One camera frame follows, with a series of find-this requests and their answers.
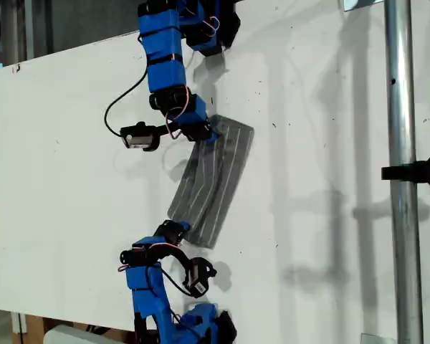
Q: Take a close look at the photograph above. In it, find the grey striped towel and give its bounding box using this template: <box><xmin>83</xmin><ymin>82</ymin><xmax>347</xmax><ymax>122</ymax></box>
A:
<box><xmin>167</xmin><ymin>114</ymin><xmax>256</xmax><ymax>249</ymax></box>

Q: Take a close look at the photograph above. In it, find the wooden table support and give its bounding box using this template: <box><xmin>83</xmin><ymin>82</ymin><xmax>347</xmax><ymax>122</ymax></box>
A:
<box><xmin>21</xmin><ymin>314</ymin><xmax>47</xmax><ymax>344</ymax></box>

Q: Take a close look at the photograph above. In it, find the red white servo wire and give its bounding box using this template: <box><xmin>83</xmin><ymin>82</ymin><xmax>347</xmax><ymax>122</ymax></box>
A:
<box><xmin>117</xmin><ymin>242</ymin><xmax>183</xmax><ymax>273</ymax></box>
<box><xmin>164</xmin><ymin>85</ymin><xmax>193</xmax><ymax>140</ymax></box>

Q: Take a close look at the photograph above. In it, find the black camera stalk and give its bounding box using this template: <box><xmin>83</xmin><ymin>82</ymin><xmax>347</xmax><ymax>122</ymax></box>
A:
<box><xmin>153</xmin><ymin>246</ymin><xmax>193</xmax><ymax>269</ymax></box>
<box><xmin>158</xmin><ymin>124</ymin><xmax>182</xmax><ymax>138</ymax></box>

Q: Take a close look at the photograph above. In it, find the black camera cable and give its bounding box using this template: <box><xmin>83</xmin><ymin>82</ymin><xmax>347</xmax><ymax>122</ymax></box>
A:
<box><xmin>160</xmin><ymin>268</ymin><xmax>196</xmax><ymax>297</ymax></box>
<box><xmin>103</xmin><ymin>66</ymin><xmax>150</xmax><ymax>137</ymax></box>

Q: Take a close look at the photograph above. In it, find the white table bracket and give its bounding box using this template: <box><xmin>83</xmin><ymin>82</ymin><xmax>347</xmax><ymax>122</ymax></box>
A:
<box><xmin>10</xmin><ymin>311</ymin><xmax>27</xmax><ymax>335</ymax></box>

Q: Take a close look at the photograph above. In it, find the steel post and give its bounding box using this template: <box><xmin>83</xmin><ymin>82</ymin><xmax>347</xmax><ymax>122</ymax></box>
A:
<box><xmin>383</xmin><ymin>0</ymin><xmax>426</xmax><ymax>344</ymax></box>

